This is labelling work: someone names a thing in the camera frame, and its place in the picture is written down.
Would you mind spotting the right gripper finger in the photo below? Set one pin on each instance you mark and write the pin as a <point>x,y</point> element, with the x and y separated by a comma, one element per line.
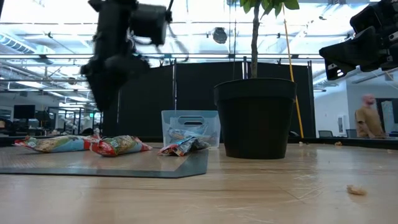
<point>354,49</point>
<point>337,69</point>

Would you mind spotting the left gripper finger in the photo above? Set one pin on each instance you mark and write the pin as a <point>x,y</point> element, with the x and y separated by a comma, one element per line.
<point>99,90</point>
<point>113,88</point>

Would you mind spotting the red granola bar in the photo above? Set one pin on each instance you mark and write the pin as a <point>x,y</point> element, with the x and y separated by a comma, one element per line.
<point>56,143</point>
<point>119,145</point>

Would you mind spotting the blue red-tipped granola bar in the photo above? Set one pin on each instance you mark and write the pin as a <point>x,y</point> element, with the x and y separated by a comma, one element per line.
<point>183,147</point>

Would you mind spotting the black workstation frames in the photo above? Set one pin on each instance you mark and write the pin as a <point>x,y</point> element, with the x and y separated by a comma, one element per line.
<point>68,121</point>

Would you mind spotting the person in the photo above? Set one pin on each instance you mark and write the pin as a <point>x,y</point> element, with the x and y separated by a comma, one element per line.
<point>368,119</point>

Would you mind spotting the clear plastic container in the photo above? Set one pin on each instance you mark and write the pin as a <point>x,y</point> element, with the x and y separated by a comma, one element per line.
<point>174,119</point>

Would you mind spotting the dark framed door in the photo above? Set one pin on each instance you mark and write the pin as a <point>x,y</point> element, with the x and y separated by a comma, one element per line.
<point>390,118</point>

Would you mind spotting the black computer monitor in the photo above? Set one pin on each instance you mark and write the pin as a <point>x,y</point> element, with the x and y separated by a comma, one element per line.
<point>24,111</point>

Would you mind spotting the black partition panel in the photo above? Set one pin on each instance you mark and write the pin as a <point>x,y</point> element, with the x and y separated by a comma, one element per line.
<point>199,87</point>

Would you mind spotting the green plant in black pot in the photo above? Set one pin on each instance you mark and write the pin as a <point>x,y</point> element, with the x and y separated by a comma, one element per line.
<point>255,124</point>

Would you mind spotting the round black ceiling fixture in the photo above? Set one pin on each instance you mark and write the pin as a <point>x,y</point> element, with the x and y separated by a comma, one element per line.
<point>219,35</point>

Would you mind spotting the clear mat with grey border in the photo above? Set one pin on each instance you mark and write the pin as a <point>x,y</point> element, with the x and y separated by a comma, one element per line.
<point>192,169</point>

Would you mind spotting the large beige crumb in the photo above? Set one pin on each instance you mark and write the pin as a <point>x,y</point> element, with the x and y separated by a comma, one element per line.
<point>356,189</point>

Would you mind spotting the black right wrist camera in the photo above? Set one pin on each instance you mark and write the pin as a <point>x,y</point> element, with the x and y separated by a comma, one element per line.
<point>365,18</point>

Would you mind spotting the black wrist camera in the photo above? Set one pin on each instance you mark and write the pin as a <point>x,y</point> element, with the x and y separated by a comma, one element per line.
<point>149,21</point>
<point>365,18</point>

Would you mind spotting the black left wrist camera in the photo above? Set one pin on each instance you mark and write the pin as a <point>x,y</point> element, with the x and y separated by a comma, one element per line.
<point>149,21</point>

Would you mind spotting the black aluminium frame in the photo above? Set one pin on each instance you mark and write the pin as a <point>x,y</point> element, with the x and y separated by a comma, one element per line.
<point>357,142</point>

